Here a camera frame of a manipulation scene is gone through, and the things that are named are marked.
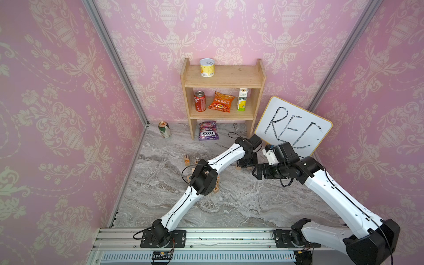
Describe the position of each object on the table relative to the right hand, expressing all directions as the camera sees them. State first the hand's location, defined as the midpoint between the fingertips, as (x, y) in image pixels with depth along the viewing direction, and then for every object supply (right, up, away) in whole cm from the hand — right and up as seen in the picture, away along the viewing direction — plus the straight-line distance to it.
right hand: (261, 171), depth 77 cm
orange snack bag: (-18, +37, +21) cm, 46 cm away
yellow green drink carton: (-7, +37, +15) cm, 40 cm away
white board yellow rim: (+17, +25, +18) cm, 35 cm away
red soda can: (-30, +36, +13) cm, 49 cm away
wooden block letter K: (-21, -12, +11) cm, 27 cm away
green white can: (-54, +21, +29) cm, 65 cm away
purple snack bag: (-27, +21, +36) cm, 50 cm away
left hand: (+1, -1, +19) cm, 19 cm away
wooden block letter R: (-8, -2, +19) cm, 21 cm away
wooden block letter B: (-38, +2, +20) cm, 43 cm away
